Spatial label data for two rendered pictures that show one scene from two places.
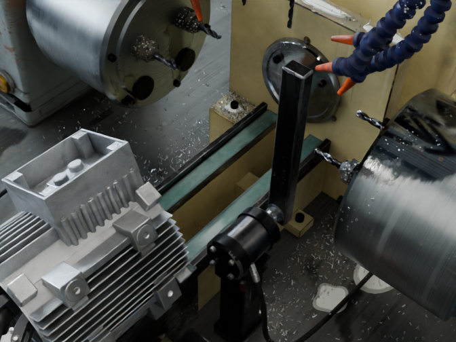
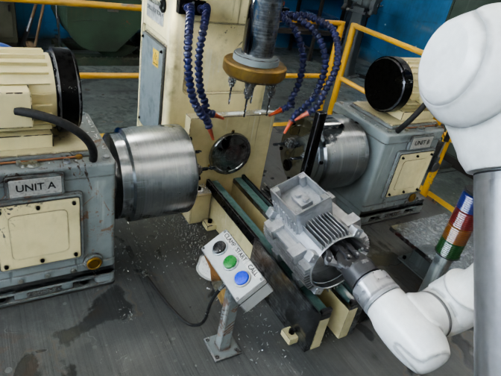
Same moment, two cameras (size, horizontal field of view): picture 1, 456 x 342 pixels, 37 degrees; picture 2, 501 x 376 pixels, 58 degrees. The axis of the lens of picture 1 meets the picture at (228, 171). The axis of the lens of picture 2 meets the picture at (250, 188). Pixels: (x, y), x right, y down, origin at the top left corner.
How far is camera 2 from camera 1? 1.20 m
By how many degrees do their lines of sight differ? 58
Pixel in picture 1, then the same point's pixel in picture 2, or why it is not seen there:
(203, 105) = not seen: hidden behind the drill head
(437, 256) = (356, 154)
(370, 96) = (262, 139)
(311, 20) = (235, 120)
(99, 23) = (190, 163)
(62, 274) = (351, 218)
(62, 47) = (165, 193)
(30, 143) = (128, 286)
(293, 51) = (228, 139)
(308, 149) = (243, 182)
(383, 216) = (339, 154)
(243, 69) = not seen: hidden behind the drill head
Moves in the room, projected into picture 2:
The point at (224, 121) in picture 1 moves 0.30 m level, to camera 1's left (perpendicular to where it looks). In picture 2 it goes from (203, 198) to (152, 248)
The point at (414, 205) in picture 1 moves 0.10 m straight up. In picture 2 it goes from (344, 144) to (353, 114)
